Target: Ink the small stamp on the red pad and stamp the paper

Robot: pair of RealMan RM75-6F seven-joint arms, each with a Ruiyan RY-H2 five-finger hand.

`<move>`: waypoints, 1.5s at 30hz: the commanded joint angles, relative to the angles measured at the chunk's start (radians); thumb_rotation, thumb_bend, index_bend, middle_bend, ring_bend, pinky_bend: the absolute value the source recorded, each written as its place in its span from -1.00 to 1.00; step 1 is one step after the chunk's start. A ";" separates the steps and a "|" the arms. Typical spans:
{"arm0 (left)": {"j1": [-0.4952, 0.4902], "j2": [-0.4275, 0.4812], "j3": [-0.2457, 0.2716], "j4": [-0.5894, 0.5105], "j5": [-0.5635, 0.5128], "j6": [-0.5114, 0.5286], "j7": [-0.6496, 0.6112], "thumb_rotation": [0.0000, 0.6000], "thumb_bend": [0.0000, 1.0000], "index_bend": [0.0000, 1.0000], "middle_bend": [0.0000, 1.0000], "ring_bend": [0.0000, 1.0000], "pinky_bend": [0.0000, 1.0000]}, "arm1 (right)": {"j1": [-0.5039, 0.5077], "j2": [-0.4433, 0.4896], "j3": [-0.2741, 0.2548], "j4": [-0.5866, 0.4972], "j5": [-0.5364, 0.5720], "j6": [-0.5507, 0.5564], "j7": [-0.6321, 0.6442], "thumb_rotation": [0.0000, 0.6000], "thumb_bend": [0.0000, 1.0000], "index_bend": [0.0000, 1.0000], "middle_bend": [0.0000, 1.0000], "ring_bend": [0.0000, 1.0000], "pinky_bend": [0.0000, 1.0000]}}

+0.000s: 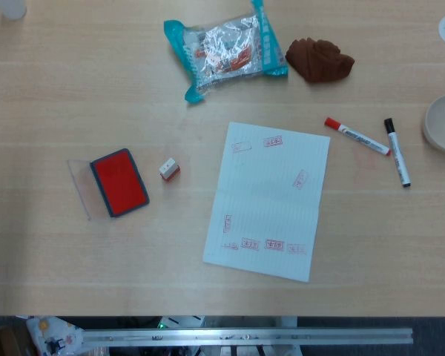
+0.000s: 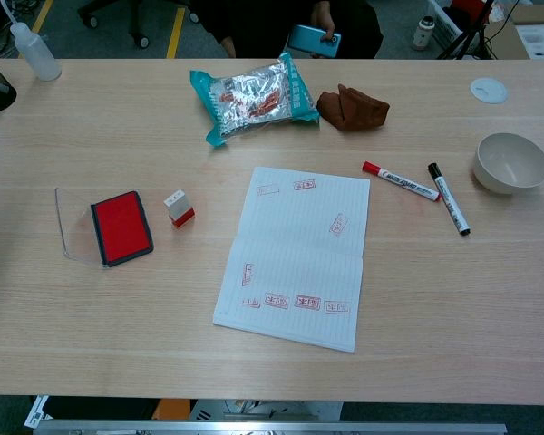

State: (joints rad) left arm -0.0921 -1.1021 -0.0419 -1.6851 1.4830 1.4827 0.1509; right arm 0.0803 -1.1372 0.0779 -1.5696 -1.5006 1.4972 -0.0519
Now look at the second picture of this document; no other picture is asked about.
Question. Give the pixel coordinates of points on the small red white stamp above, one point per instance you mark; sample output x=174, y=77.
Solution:
x=179, y=209

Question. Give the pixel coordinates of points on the white lined paper sheet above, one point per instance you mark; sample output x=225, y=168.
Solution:
x=294, y=254

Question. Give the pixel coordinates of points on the teal silver snack packet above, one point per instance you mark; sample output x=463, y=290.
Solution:
x=254, y=99

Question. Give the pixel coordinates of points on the red whiteboard marker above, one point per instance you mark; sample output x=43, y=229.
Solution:
x=401, y=181

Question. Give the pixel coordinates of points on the brown crumpled cloth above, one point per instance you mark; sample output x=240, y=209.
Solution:
x=353, y=111

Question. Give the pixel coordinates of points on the red ink pad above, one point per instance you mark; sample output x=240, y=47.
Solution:
x=122, y=229

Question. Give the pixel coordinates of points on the black whiteboard marker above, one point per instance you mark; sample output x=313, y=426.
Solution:
x=449, y=199

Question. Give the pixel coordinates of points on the teal smartphone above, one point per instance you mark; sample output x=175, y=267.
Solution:
x=313, y=41

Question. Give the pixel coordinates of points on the white device under table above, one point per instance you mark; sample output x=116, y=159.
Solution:
x=263, y=410

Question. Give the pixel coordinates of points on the person in black clothes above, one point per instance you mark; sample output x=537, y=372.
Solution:
x=263, y=22

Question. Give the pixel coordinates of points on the clear ink pad lid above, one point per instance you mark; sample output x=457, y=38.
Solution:
x=72, y=222

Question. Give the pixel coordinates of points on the orange box under table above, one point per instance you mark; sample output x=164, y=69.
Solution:
x=172, y=408

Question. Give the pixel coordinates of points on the white thermos bottle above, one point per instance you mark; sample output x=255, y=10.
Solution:
x=422, y=32

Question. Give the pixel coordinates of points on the black office chair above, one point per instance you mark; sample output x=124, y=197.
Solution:
x=136, y=18

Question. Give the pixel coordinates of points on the beige bowl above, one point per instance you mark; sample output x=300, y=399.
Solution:
x=510, y=163

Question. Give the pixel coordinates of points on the white plastic crate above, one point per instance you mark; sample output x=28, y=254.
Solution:
x=444, y=22

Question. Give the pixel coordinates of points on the black tripod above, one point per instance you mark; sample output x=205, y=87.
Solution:
x=467, y=36

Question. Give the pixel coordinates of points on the clear plastic squeeze bottle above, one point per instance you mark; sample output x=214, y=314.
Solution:
x=36, y=52

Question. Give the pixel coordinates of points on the white printed paper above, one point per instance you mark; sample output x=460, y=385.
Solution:
x=36, y=410

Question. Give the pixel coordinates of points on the cardboard box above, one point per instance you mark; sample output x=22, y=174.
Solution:
x=539, y=31

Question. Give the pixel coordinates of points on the aluminium rail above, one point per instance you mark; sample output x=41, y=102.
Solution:
x=272, y=428

